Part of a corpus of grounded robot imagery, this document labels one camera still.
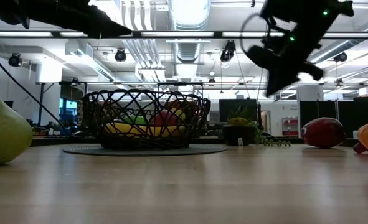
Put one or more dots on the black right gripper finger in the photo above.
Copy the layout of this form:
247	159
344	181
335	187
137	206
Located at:
288	76
273	79

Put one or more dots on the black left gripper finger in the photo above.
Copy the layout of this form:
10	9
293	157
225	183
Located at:
106	25

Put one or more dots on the dark red apple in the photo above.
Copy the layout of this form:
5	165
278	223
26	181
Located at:
323	132

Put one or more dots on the green apple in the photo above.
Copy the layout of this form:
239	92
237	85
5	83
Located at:
135	119

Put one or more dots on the purple grape bunch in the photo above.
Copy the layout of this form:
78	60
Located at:
359	148

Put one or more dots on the yellow banana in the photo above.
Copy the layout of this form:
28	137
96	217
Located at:
121	128

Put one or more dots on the round red pomegranate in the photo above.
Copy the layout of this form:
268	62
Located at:
165	118

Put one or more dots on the green pear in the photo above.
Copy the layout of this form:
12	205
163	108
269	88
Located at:
3	133

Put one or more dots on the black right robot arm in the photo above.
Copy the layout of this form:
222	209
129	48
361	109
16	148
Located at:
311	18

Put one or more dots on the black ceiling spotlight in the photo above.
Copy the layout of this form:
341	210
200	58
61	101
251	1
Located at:
340	57
120	55
15	59
228	51

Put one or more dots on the wooden door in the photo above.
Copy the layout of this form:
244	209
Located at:
265	121

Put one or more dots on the black computer monitor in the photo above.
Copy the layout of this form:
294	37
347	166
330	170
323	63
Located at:
236	109

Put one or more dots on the red storage shelf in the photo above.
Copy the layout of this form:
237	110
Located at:
290	126

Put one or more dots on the potted succulent plant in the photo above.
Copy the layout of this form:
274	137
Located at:
239	130

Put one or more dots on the blue-lit monitor screen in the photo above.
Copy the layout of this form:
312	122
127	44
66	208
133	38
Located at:
68	109

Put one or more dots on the round grey placemat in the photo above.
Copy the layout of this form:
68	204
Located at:
202	150

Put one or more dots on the silver ceiling air duct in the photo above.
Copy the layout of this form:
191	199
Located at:
188	12

